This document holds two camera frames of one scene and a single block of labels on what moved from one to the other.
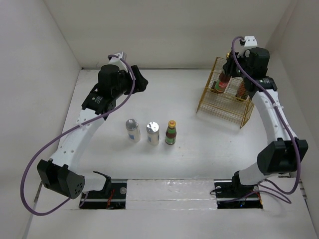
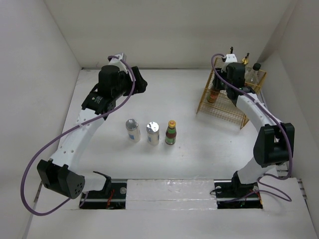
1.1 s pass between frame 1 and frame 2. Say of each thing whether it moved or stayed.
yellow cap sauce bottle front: stayed
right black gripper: moved
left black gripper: stayed
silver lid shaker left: stayed
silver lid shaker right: stayed
